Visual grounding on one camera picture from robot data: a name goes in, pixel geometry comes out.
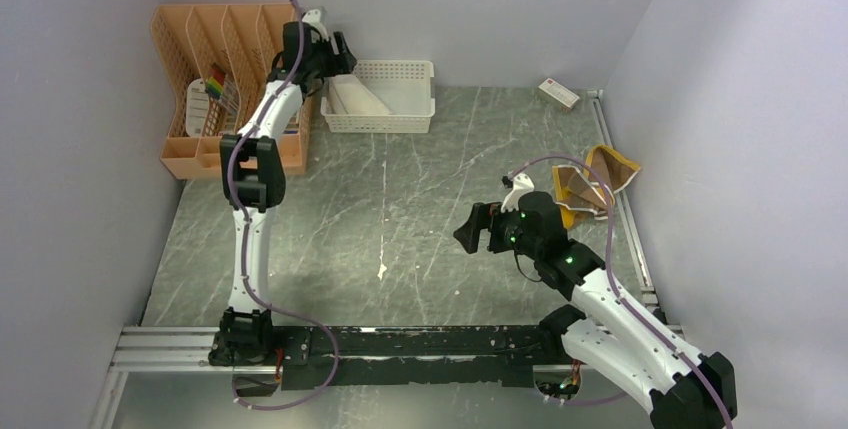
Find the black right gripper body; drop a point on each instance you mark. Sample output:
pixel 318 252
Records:
pixel 506 233

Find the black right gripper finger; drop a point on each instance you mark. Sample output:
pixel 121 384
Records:
pixel 485 211
pixel 468 234

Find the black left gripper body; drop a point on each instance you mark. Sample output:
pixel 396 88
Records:
pixel 325 62

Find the white towel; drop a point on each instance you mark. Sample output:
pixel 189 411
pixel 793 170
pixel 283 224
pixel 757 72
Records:
pixel 349 96

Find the brown and yellow towel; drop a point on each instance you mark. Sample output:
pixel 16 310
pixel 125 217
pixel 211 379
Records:
pixel 579 192

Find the white plastic basket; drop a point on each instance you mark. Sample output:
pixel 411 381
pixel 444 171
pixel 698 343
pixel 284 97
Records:
pixel 402 102

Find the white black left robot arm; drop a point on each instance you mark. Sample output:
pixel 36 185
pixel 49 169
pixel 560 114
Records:
pixel 254 183

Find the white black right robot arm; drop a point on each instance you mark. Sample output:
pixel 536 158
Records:
pixel 602 325

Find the orange plastic file organizer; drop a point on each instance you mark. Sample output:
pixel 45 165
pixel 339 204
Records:
pixel 216 58

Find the rainbow colour swatch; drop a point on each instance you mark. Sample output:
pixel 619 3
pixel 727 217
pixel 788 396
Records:
pixel 215 82

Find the white tag card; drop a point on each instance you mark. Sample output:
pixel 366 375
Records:
pixel 196 108

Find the small white red box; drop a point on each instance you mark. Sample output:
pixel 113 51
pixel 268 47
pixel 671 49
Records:
pixel 557 94

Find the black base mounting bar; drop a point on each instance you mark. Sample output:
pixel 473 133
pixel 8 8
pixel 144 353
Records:
pixel 305 357

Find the aluminium side rail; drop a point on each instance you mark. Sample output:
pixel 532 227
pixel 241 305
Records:
pixel 647 290

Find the aluminium front rail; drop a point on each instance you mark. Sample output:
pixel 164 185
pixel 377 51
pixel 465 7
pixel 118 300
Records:
pixel 177 349

